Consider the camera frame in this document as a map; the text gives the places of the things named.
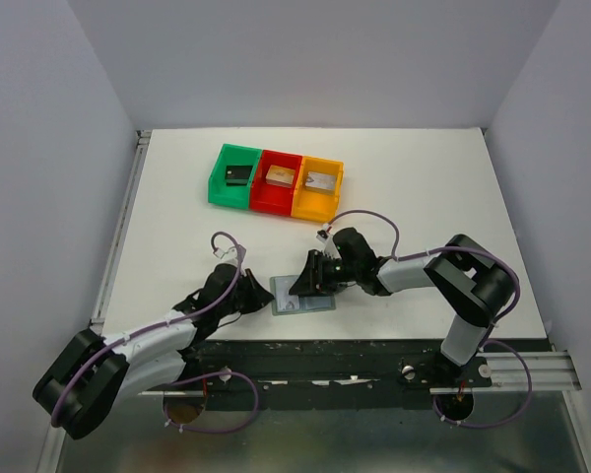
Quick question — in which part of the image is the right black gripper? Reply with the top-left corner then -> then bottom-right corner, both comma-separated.
289,249 -> 360,298

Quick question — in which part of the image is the green leather card holder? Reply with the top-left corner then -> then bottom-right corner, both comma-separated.
270,275 -> 336,316

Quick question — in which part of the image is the silver credit card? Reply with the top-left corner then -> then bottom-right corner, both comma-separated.
281,294 -> 300,312

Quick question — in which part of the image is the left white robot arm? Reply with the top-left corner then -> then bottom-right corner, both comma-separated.
33,263 -> 274,439

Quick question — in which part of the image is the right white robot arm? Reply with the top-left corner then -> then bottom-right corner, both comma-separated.
289,228 -> 521,386

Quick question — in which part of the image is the silver card stack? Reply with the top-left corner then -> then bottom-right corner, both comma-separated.
304,171 -> 337,194

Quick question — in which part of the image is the copper card stack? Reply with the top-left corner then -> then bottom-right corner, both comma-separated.
265,165 -> 296,187

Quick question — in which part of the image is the black card stack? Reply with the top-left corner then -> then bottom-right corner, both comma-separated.
225,165 -> 253,186

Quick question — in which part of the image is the yellow plastic bin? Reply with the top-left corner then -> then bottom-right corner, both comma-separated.
291,156 -> 344,223

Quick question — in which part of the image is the red plastic bin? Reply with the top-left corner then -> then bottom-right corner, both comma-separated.
249,150 -> 302,216

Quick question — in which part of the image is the green plastic bin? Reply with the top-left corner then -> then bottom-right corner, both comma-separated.
208,144 -> 262,210

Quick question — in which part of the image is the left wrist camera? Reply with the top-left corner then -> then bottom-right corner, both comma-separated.
213,244 -> 246,268

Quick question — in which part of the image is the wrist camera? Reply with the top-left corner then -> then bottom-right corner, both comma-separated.
213,244 -> 246,268
316,223 -> 339,257

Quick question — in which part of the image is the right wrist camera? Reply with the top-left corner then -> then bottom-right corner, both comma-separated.
316,223 -> 339,257

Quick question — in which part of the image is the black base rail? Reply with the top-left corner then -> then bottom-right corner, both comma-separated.
142,337 -> 493,413

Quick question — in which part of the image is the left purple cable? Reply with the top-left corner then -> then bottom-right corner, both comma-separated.
50,231 -> 261,435

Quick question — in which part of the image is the aluminium frame rail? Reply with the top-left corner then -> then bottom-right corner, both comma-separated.
35,130 -> 153,473

